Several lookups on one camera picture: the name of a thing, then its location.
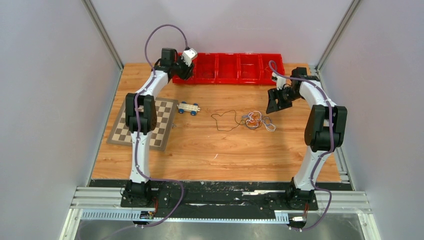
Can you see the white toy car blue wheels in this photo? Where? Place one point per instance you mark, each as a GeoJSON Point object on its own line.
{"type": "Point", "coordinates": [193, 109]}

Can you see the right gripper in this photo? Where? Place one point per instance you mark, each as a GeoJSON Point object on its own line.
{"type": "Point", "coordinates": [274, 94]}

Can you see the left aluminium frame post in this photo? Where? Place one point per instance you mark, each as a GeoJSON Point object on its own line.
{"type": "Point", "coordinates": [92, 12]}

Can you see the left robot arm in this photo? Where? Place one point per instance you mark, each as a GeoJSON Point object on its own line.
{"type": "Point", "coordinates": [141, 118]}

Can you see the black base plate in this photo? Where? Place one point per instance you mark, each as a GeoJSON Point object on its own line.
{"type": "Point", "coordinates": [217, 199]}

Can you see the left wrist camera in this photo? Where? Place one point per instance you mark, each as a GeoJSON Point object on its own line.
{"type": "Point", "coordinates": [188, 56]}

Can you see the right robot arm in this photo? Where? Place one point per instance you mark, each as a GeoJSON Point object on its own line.
{"type": "Point", "coordinates": [324, 131]}

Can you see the aluminium frame post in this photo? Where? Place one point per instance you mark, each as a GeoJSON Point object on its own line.
{"type": "Point", "coordinates": [351, 10]}
{"type": "Point", "coordinates": [92, 12]}

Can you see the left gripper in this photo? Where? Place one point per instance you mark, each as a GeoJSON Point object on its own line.
{"type": "Point", "coordinates": [188, 72]}

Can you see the right aluminium frame post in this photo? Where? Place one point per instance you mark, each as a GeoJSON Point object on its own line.
{"type": "Point", "coordinates": [351, 10]}

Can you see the aluminium front rail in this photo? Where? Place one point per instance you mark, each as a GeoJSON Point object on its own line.
{"type": "Point", "coordinates": [104, 203]}

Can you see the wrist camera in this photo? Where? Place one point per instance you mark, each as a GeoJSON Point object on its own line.
{"type": "Point", "coordinates": [188, 56]}
{"type": "Point", "coordinates": [279, 81]}

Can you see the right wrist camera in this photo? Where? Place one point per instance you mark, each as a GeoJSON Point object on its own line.
{"type": "Point", "coordinates": [279, 81]}

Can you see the checkered chessboard mat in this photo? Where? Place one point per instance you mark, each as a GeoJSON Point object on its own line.
{"type": "Point", "coordinates": [165, 111]}

